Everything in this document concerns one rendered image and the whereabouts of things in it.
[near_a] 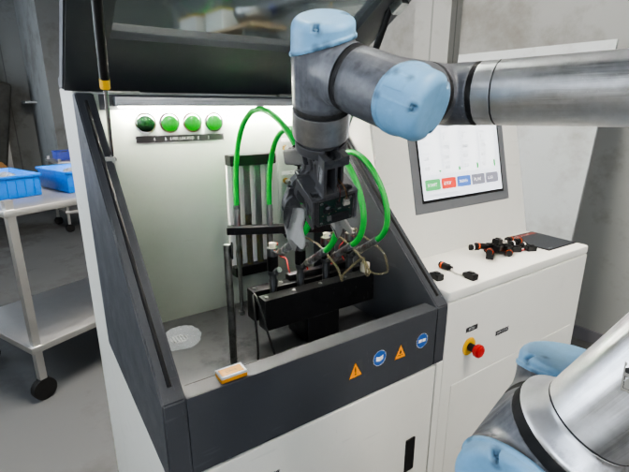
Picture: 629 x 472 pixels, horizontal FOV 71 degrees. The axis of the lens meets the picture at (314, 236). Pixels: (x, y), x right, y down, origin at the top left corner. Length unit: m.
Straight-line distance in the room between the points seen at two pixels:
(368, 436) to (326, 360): 0.28
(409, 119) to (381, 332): 0.63
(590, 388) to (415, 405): 0.80
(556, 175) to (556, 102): 2.34
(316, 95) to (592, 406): 0.41
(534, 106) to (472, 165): 1.03
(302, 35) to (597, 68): 0.30
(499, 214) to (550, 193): 1.22
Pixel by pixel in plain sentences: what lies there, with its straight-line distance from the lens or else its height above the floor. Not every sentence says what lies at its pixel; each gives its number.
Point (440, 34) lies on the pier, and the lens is 3.45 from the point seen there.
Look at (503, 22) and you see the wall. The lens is 3.36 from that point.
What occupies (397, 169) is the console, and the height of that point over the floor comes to 1.24.
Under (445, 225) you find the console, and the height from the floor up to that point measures 1.06.
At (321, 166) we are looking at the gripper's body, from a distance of 0.57.
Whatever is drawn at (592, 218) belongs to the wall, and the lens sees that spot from 3.11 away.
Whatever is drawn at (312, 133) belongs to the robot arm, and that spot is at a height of 1.39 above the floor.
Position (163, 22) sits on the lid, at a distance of 1.07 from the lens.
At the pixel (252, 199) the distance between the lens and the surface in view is 1.32.
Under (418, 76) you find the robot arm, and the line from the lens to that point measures 0.46.
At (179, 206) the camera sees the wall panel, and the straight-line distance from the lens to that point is 1.25.
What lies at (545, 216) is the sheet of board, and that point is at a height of 0.81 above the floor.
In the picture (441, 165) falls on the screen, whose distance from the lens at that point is 1.44.
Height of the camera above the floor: 1.42
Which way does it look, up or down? 16 degrees down
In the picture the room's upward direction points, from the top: straight up
